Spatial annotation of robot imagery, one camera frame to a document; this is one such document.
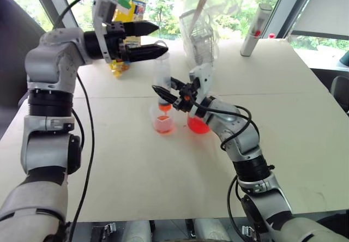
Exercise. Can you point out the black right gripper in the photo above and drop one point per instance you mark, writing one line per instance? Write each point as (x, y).
(185, 100)

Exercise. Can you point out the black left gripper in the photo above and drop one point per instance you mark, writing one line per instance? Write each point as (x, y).
(114, 43)

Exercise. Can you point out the tall clear glass cylinder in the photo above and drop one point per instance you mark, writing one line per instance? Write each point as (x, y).
(161, 73)

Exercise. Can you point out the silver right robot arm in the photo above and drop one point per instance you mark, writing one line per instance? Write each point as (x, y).
(245, 141)

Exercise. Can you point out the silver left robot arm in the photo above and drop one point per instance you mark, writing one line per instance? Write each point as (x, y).
(49, 62)

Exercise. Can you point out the clear graduated measuring cup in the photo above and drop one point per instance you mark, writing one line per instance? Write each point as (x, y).
(163, 124)

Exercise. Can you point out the round flask with red liquid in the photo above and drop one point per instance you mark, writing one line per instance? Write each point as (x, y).
(197, 126)

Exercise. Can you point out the yellow snack bag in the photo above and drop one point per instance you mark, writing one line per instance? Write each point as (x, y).
(136, 5)

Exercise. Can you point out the wooden chopsticks pair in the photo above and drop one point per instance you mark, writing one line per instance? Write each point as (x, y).
(198, 10)

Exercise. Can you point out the clear plastic bag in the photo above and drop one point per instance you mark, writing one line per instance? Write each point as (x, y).
(226, 7)

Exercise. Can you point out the white cylindrical tube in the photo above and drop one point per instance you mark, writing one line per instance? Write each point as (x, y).
(255, 32)

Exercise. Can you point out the small red cap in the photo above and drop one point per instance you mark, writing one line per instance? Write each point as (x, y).
(271, 36)

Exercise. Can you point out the dark office chair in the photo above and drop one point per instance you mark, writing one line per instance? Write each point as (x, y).
(16, 48)

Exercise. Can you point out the grey rounded robot leg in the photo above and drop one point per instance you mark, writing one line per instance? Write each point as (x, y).
(210, 232)
(136, 232)

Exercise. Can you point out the grey chair backrest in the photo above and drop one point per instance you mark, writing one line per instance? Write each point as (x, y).
(340, 89)

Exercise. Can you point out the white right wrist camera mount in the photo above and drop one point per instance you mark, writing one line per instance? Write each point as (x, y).
(204, 78)

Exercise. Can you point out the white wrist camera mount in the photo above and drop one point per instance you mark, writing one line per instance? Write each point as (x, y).
(204, 78)
(105, 7)

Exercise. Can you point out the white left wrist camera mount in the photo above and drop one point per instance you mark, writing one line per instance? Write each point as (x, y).
(105, 7)

